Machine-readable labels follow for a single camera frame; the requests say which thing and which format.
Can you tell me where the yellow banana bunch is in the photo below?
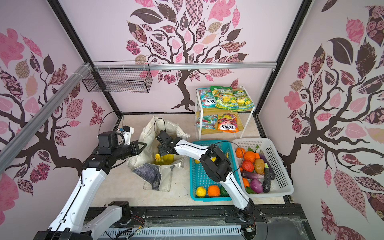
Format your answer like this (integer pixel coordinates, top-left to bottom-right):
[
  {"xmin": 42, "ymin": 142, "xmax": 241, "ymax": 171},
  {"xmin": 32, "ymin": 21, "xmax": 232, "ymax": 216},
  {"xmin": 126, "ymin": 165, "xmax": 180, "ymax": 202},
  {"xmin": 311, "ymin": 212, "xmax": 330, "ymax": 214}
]
[{"xmin": 155, "ymin": 154, "xmax": 174, "ymax": 166}]

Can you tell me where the beige canvas grocery bag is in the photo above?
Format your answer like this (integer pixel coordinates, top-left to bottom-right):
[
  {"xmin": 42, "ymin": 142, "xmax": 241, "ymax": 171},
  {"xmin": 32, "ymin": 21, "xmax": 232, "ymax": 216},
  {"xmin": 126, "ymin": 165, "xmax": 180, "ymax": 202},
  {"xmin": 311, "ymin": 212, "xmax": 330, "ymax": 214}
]
[{"xmin": 127, "ymin": 117, "xmax": 190, "ymax": 192}]

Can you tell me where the orange fruit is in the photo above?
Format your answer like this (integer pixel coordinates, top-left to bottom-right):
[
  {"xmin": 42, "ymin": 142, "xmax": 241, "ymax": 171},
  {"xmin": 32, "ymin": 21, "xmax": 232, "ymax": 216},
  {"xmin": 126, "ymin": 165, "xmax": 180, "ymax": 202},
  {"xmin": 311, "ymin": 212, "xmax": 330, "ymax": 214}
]
[{"xmin": 207, "ymin": 185, "xmax": 221, "ymax": 198}]

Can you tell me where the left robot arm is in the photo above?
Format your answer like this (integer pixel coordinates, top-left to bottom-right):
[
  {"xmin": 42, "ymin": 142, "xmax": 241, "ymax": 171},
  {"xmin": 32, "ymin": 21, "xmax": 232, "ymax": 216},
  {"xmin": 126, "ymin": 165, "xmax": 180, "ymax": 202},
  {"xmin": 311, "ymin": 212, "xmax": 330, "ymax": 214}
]
[{"xmin": 34, "ymin": 126, "xmax": 147, "ymax": 240}]

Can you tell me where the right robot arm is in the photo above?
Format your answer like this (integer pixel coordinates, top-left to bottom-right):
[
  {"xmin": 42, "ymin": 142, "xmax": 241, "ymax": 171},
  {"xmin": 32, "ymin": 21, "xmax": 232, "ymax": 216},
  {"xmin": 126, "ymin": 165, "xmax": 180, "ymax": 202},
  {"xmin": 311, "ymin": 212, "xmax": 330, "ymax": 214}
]
[{"xmin": 156, "ymin": 130, "xmax": 255, "ymax": 222}]

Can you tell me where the green Fox's candy bag lower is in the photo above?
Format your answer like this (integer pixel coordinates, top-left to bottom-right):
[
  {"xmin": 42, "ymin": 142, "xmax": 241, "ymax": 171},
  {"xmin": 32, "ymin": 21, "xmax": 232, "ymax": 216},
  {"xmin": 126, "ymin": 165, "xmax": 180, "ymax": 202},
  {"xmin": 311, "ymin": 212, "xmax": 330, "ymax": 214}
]
[{"xmin": 195, "ymin": 115, "xmax": 218, "ymax": 130}]

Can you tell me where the green Fox's bag top shelf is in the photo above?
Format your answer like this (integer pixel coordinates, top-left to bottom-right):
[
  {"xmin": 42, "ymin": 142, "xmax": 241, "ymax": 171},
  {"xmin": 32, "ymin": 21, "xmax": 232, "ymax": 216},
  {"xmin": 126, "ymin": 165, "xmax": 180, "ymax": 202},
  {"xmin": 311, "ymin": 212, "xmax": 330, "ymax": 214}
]
[{"xmin": 198, "ymin": 88, "xmax": 216, "ymax": 108}]

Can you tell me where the orange Fox's candy bag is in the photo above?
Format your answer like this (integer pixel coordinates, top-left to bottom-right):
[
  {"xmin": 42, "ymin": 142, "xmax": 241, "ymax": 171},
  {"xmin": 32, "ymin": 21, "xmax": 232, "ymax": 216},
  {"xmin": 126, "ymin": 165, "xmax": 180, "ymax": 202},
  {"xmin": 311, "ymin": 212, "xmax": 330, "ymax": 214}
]
[{"xmin": 217, "ymin": 114, "xmax": 239, "ymax": 133}]

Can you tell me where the yellow green candy bag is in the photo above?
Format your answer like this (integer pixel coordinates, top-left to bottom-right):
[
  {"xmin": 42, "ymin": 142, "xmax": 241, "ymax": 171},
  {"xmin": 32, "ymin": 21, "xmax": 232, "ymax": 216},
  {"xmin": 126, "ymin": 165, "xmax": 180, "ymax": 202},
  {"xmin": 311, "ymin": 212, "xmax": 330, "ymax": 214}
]
[{"xmin": 210, "ymin": 86, "xmax": 255, "ymax": 112}]

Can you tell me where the teal plastic basket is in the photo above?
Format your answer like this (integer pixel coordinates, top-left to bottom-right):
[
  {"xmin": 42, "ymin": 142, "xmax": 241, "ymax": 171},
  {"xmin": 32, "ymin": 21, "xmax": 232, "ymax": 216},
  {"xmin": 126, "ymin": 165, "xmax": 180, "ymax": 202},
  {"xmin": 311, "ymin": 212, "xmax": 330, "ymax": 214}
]
[{"xmin": 190, "ymin": 140, "xmax": 238, "ymax": 202}]

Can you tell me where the yellow lemon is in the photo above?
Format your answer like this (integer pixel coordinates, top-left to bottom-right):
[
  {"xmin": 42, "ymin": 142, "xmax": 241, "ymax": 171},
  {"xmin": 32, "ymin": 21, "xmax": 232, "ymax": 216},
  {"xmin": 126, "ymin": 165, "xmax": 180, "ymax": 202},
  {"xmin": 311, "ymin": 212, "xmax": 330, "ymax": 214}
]
[{"xmin": 196, "ymin": 187, "xmax": 207, "ymax": 198}]

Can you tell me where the green pepper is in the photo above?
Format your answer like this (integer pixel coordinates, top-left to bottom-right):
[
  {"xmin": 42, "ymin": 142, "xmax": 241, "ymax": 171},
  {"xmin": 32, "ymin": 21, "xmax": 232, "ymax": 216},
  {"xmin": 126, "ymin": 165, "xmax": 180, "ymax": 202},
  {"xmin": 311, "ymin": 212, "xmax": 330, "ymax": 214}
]
[{"xmin": 220, "ymin": 186, "xmax": 230, "ymax": 197}]

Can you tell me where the green leafy toy vegetable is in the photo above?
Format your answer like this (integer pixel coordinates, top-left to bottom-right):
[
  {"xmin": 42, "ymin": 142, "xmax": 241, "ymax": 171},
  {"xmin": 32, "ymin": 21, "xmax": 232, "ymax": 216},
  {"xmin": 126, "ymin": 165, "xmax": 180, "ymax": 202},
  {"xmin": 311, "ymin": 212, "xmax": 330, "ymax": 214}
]
[{"xmin": 248, "ymin": 145, "xmax": 260, "ymax": 153}]

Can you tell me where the red toy tomato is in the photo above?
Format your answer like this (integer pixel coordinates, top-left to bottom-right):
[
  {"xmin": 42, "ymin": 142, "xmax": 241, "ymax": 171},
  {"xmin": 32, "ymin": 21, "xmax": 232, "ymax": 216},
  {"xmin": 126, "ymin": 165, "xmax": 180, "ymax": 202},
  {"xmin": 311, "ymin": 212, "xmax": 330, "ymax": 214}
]
[{"xmin": 242, "ymin": 160, "xmax": 255, "ymax": 173}]

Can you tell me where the orange toy pumpkin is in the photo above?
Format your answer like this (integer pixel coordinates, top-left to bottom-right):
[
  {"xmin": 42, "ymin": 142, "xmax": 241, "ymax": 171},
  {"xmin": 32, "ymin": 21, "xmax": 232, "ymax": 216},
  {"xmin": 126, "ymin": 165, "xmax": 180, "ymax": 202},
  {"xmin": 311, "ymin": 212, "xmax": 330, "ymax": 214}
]
[{"xmin": 235, "ymin": 148, "xmax": 260, "ymax": 163}]

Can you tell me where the brown toy potato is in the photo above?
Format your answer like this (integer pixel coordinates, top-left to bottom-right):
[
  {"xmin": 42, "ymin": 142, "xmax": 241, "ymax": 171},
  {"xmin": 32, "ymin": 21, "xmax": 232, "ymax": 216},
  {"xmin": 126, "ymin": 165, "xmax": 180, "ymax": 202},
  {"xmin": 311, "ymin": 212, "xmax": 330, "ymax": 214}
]
[{"xmin": 254, "ymin": 159, "xmax": 265, "ymax": 175}]

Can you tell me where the purple onion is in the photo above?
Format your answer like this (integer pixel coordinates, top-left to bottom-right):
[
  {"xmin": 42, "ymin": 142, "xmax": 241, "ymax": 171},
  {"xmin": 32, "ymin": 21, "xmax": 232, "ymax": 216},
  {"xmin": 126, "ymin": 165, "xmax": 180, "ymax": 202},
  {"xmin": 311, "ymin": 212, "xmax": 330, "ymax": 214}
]
[{"xmin": 250, "ymin": 179, "xmax": 264, "ymax": 194}]

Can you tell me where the dark purple eggplant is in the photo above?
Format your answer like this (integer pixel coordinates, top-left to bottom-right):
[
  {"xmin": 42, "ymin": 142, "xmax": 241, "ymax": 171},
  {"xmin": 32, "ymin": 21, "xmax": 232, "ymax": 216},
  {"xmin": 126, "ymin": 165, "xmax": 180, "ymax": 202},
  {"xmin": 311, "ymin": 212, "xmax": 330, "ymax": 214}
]
[{"xmin": 259, "ymin": 153, "xmax": 275, "ymax": 193}]

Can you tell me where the white plastic basket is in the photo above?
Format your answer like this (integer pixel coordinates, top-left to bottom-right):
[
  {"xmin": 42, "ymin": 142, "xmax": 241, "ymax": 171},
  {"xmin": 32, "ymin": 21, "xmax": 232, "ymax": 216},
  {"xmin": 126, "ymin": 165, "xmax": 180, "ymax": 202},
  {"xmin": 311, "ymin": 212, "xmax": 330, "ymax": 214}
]
[{"xmin": 232, "ymin": 138, "xmax": 294, "ymax": 198}]

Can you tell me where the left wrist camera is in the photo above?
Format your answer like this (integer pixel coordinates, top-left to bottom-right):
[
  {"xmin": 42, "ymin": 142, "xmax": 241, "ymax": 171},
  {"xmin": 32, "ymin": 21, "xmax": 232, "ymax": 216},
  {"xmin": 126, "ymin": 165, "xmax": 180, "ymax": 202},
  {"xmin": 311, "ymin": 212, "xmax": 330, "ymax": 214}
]
[{"xmin": 120, "ymin": 126, "xmax": 135, "ymax": 145}]

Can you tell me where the black wire wall basket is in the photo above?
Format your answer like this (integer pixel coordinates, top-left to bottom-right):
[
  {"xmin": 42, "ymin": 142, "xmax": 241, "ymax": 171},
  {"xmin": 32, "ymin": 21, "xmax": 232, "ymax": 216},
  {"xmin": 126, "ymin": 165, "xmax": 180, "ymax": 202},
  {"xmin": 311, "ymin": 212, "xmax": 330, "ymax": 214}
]
[{"xmin": 82, "ymin": 60, "xmax": 153, "ymax": 94}]

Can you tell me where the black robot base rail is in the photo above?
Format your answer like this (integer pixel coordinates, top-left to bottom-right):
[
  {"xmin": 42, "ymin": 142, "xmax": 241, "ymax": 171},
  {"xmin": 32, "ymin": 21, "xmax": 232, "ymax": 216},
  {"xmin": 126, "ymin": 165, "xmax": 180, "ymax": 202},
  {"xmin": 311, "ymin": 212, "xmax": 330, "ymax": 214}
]
[{"xmin": 59, "ymin": 203, "xmax": 313, "ymax": 240}]

